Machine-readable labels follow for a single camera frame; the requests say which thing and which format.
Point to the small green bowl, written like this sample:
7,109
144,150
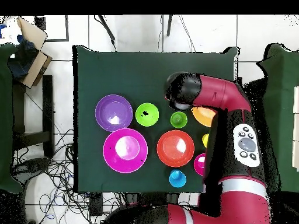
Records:
149,119

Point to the large pink bowl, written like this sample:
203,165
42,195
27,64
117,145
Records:
116,161

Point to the white box stack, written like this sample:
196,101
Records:
296,128

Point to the large orange bowl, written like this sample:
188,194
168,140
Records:
203,115

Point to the dark green table cloth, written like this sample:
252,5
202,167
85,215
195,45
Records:
140,77

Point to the black stool frame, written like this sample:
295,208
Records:
48,105

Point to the wide purple bowl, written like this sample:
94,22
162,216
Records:
112,109

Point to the black power adapter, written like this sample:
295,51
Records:
96,205

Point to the black square frame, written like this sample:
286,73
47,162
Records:
67,28

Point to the small crimson bowl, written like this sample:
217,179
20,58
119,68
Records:
199,165

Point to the wide red bowl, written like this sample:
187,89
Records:
172,151

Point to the blue cup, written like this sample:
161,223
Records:
177,179

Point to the green cloth covered table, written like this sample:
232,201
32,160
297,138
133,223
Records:
4,116
282,70

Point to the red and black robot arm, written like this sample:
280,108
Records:
217,93

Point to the green cup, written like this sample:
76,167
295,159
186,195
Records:
178,120

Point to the dark blue fabric bundle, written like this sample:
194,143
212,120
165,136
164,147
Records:
21,60

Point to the black tripod leg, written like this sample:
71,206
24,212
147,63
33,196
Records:
108,29
169,25

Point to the yellow cup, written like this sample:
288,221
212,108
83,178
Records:
205,140

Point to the cardboard box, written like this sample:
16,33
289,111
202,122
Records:
37,67

